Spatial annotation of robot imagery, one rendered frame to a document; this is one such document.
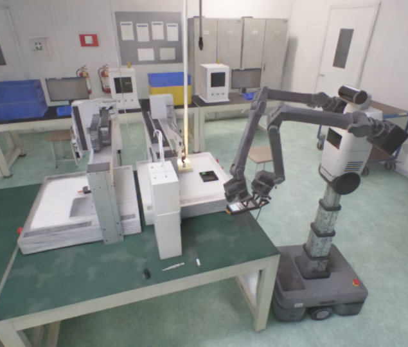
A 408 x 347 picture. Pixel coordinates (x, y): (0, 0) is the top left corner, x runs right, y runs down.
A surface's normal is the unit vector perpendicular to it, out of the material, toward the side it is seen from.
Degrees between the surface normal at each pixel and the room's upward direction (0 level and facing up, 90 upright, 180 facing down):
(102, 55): 90
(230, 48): 90
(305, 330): 0
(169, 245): 90
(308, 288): 0
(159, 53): 90
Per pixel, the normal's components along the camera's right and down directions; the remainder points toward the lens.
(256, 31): 0.29, 0.47
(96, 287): 0.00, -0.87
